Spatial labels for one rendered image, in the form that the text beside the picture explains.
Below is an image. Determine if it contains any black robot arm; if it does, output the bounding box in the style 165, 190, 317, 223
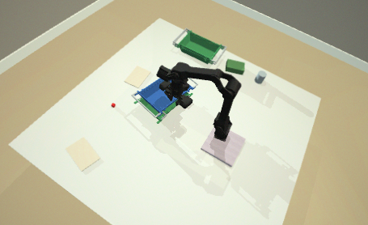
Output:
156, 62, 242, 142

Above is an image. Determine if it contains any grey cylinder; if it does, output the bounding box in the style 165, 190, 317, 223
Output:
254, 70, 267, 84

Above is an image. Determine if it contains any beige flat rectangular sheet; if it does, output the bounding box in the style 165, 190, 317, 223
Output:
66, 138, 100, 171
124, 66, 151, 88

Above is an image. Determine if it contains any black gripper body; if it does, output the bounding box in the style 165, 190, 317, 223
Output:
159, 81, 192, 108

